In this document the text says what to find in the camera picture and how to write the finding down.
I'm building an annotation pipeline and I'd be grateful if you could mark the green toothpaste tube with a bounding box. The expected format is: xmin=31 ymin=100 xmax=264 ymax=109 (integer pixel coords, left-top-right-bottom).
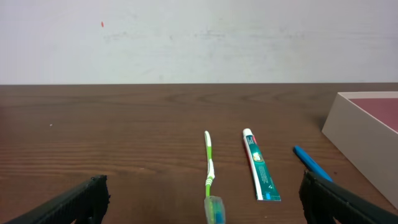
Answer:
xmin=243 ymin=128 xmax=281 ymax=202

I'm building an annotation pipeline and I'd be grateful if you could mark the green white toothbrush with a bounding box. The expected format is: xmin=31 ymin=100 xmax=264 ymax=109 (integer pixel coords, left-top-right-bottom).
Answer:
xmin=204 ymin=131 xmax=226 ymax=224

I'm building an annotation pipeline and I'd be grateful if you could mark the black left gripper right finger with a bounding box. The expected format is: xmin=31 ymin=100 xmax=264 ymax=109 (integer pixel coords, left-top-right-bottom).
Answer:
xmin=299 ymin=170 xmax=397 ymax=224

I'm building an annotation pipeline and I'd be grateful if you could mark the blue disposable razor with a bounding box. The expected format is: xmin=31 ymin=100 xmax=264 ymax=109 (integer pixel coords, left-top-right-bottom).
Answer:
xmin=293 ymin=146 xmax=333 ymax=182

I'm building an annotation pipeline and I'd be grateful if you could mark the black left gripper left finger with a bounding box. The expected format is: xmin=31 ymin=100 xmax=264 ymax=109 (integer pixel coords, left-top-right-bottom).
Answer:
xmin=8 ymin=175 xmax=110 ymax=224

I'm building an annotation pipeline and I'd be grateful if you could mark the white box with red bottom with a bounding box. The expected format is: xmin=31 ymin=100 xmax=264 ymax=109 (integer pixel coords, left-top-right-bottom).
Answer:
xmin=322 ymin=91 xmax=397 ymax=207

